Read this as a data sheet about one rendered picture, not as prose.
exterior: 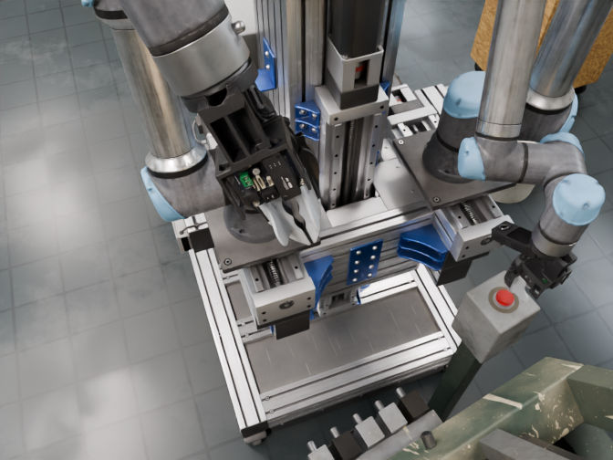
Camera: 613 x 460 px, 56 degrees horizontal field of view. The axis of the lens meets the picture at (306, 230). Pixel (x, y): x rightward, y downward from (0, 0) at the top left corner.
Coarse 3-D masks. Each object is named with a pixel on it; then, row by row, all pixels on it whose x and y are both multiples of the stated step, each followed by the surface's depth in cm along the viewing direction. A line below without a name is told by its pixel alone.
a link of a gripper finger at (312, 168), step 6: (300, 132) 57; (300, 138) 56; (300, 144) 57; (306, 144) 57; (300, 150) 56; (306, 150) 57; (312, 150) 58; (300, 156) 57; (306, 156) 57; (312, 156) 57; (306, 162) 57; (312, 162) 58; (306, 168) 58; (312, 168) 58; (318, 168) 58; (312, 174) 58; (318, 174) 59; (312, 180) 59; (318, 180) 60; (318, 186) 60; (318, 192) 61; (318, 198) 60
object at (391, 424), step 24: (384, 408) 132; (408, 408) 132; (336, 432) 133; (360, 432) 129; (384, 432) 134; (408, 432) 131; (312, 456) 126; (336, 456) 132; (360, 456) 128; (384, 456) 128
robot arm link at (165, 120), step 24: (96, 0) 85; (120, 24) 88; (120, 48) 92; (144, 48) 91; (144, 72) 94; (144, 96) 96; (168, 96) 97; (144, 120) 100; (168, 120) 100; (168, 144) 102; (192, 144) 106; (144, 168) 109; (168, 168) 104; (192, 168) 105; (168, 192) 107; (192, 192) 108; (216, 192) 110; (168, 216) 109
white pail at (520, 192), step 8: (520, 184) 250; (528, 184) 252; (496, 192) 258; (504, 192) 256; (512, 192) 255; (520, 192) 255; (528, 192) 259; (496, 200) 262; (504, 200) 261; (512, 200) 260; (520, 200) 262
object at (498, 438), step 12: (492, 432) 115; (504, 432) 113; (480, 444) 114; (492, 444) 111; (504, 444) 109; (516, 444) 107; (528, 444) 106; (492, 456) 112; (504, 456) 107; (516, 456) 104; (528, 456) 102; (540, 456) 101; (552, 456) 99
